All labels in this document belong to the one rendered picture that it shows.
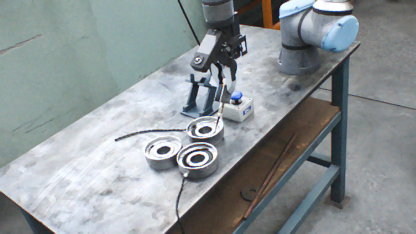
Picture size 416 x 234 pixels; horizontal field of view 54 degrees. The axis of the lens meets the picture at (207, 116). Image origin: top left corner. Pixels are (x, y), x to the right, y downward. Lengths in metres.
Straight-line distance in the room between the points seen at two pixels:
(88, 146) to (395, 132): 1.77
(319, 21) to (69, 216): 0.87
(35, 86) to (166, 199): 1.77
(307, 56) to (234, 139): 0.43
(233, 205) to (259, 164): 0.20
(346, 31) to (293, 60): 0.22
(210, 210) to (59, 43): 1.69
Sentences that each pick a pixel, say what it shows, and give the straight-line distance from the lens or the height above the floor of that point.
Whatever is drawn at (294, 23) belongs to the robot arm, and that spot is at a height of 0.98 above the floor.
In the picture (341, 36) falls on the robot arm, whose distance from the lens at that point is 1.28.
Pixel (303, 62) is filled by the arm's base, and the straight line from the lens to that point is 1.43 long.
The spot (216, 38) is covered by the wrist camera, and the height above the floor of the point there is 1.09.
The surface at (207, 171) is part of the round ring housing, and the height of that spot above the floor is 0.82.
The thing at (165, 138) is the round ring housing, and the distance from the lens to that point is 1.15.
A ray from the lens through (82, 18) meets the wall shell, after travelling 2.75.
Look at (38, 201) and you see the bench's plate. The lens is 1.16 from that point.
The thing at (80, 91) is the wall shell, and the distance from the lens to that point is 2.82.
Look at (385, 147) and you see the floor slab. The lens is 2.42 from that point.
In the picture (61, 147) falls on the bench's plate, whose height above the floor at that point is 0.80.
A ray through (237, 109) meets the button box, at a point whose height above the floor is 0.84.
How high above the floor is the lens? 1.48
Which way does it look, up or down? 33 degrees down
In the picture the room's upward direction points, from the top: 11 degrees counter-clockwise
